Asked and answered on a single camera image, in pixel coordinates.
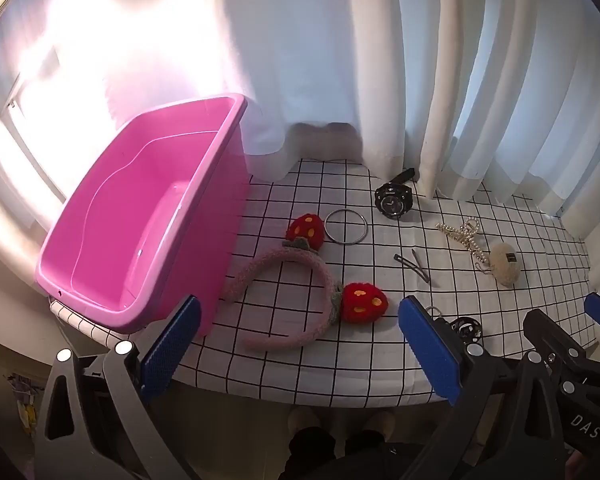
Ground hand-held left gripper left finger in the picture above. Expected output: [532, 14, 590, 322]
[32, 295, 203, 480]

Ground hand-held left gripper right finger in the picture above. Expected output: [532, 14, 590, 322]
[398, 296, 572, 480]

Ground pink plastic bin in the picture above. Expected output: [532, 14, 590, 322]
[35, 92, 251, 336]

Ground plain silver bangle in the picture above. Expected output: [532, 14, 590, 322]
[324, 208, 368, 247]

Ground small dark metal ornament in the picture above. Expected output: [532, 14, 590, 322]
[450, 316, 482, 342]

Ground person's beige shoe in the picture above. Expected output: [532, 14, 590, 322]
[287, 406, 322, 433]
[364, 410, 397, 436]

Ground grey metal hair clip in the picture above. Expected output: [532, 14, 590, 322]
[393, 249, 441, 288]

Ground beige fluffy hair clip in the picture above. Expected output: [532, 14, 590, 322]
[489, 241, 522, 288]

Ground black checked white tablecloth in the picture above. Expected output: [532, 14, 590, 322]
[50, 157, 600, 408]

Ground pearl bow hair clip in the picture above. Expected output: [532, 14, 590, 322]
[436, 216, 492, 273]

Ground pink strawberry headband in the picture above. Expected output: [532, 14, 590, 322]
[222, 213, 388, 352]

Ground person's dark trouser legs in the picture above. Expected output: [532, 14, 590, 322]
[284, 427, 431, 480]

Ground black wrist watch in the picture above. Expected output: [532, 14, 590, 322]
[374, 167, 417, 221]

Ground dim floor clutter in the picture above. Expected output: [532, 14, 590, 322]
[2, 372, 38, 441]

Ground cream curtain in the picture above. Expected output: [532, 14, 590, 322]
[345, 0, 600, 241]

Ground white sheer curtain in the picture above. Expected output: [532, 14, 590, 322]
[0, 0, 366, 221]

